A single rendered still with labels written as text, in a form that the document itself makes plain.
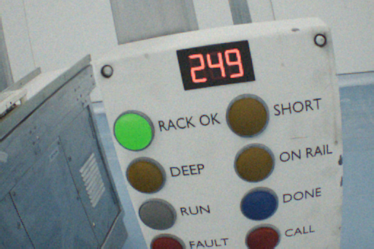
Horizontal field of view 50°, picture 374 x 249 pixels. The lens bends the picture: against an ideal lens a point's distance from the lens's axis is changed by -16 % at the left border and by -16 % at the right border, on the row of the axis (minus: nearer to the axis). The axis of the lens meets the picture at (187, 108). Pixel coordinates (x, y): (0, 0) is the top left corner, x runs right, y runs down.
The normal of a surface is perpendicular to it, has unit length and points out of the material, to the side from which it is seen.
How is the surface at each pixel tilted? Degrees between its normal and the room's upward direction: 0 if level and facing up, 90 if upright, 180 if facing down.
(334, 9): 90
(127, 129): 87
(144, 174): 87
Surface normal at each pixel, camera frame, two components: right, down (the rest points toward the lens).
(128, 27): -0.15, 0.34
